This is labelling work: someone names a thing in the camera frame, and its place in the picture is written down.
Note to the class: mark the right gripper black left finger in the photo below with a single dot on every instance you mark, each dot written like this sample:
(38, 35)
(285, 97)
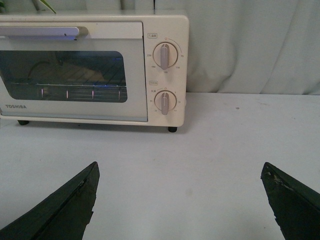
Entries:
(63, 215)

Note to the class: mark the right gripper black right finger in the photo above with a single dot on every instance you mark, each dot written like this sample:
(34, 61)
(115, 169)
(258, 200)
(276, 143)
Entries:
(296, 206)

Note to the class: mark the oven door with glass window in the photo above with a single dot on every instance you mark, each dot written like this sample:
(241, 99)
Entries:
(24, 44)

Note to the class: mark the cream Toshiba toaster oven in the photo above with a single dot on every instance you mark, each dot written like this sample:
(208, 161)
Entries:
(159, 26)

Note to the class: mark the lower timer knob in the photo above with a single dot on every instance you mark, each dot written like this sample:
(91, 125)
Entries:
(165, 101)

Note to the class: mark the white backdrop cloth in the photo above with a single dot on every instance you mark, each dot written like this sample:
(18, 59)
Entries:
(235, 46)

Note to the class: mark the upper temperature knob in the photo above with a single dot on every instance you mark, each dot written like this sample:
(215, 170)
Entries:
(165, 55)

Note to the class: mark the green striped plant leaves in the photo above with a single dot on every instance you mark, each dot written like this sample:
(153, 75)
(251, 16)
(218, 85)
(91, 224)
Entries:
(45, 5)

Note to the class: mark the wire oven rack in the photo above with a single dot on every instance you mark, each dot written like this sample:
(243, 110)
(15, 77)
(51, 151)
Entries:
(74, 80)

